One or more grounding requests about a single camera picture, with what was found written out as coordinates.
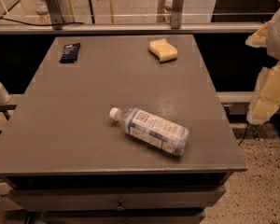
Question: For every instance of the blue label plastic bottle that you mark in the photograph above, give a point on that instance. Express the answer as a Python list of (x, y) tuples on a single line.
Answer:
[(152, 129)]

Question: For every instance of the metal rail frame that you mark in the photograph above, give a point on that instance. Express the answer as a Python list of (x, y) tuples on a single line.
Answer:
[(25, 24)]

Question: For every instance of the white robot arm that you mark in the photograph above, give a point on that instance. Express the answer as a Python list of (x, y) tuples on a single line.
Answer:
[(273, 37)]

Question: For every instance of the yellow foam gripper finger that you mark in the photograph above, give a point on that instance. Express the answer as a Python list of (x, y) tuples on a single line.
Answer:
[(266, 98), (258, 39)]

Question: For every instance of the drawer pull knob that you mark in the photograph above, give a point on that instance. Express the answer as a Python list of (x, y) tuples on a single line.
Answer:
[(120, 207)]

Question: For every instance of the yellow sponge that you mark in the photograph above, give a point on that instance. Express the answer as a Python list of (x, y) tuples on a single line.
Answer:
[(163, 50)]

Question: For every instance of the grey drawer cabinet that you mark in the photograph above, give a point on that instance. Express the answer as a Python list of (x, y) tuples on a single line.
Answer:
[(65, 158)]

